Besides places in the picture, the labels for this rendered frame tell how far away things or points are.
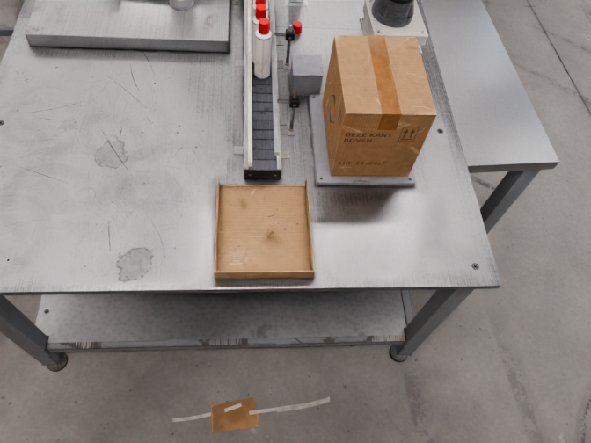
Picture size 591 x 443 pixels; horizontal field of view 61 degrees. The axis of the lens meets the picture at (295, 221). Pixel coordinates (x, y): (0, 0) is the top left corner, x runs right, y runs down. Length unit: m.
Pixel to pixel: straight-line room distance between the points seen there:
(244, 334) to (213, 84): 0.90
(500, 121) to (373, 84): 0.62
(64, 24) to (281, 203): 1.00
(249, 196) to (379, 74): 0.50
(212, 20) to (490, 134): 1.04
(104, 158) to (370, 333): 1.13
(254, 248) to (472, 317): 1.29
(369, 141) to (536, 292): 1.42
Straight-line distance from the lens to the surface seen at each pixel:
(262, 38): 1.60
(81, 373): 2.21
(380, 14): 1.92
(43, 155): 1.66
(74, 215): 1.50
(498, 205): 2.02
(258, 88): 1.67
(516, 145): 1.82
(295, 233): 1.40
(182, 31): 1.88
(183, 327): 1.94
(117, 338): 1.97
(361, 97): 1.35
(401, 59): 1.48
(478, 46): 2.12
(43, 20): 2.01
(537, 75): 3.55
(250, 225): 1.40
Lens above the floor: 2.04
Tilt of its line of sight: 59 degrees down
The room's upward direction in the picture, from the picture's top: 9 degrees clockwise
